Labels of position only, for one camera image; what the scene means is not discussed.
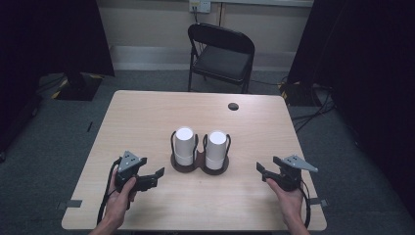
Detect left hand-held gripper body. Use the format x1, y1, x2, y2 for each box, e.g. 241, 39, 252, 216
114, 150, 160, 193

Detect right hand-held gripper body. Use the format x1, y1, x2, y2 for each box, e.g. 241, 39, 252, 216
261, 155, 319, 193

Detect grey tape strip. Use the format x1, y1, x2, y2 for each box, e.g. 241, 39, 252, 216
56, 199, 83, 212
309, 197, 330, 209

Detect person's right hand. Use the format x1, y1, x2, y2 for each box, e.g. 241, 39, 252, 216
265, 177, 305, 227

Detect black curtain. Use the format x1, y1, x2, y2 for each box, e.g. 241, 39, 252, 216
286, 0, 415, 212
0, 0, 115, 155

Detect person's left hand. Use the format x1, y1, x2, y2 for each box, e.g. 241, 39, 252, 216
104, 168, 139, 223

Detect black stand base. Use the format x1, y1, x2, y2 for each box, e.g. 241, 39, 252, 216
50, 71, 106, 102
279, 80, 323, 108

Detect white wall outlet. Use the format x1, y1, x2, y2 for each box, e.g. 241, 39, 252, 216
188, 0, 212, 15

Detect black floor cables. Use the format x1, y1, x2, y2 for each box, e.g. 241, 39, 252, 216
289, 82, 338, 134

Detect black double cup holder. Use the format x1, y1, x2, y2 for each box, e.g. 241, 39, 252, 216
169, 129, 232, 176

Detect black folding chair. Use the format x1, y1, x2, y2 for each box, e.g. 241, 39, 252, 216
187, 23, 256, 95

